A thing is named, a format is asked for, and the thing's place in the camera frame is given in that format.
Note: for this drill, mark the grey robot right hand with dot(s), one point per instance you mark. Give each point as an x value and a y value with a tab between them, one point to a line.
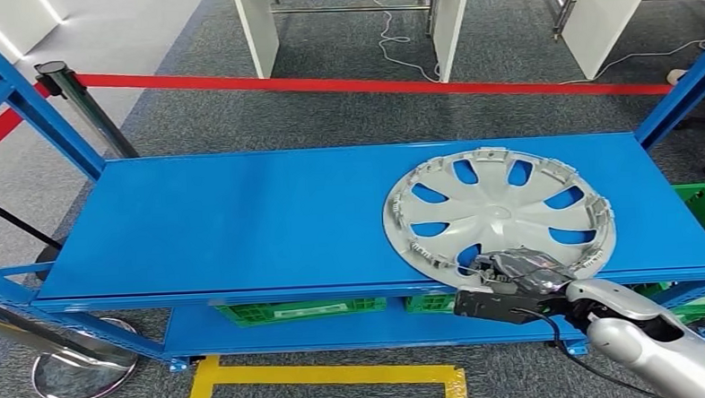
528	270

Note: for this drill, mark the grey plastic wheel hubcap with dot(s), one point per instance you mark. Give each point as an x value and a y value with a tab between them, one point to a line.
496	215

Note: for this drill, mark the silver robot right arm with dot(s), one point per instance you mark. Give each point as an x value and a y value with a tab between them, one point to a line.
650	339

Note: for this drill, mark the blue metal shelf rack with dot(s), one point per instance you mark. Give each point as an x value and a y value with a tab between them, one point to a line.
241	226

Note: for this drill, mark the green plastic crate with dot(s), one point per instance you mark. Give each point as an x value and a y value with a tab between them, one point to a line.
704	206
298	312
428	304

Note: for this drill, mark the person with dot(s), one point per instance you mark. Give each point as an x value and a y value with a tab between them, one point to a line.
676	76

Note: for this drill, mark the white desk panel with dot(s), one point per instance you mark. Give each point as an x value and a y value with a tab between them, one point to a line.
606	20

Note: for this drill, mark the chrome stanchion with round base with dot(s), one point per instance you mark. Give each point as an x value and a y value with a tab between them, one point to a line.
86	375

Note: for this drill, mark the dark round stanchion base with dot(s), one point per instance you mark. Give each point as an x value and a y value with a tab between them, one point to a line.
49	261

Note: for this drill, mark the black barrier belt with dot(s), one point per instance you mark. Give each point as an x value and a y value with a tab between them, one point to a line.
14	221

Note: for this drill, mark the white plinth with light strip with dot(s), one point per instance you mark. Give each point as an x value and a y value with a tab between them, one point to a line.
0	23

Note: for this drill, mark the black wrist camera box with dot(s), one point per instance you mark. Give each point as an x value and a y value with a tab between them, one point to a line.
494	307

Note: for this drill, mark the white desk with metal rail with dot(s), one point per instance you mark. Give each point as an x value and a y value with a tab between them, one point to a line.
449	27

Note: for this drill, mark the metal frame leg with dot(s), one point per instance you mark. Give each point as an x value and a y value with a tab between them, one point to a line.
570	4

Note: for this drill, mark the chrome stanchion post black cap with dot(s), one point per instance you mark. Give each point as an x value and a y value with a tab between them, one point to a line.
90	111

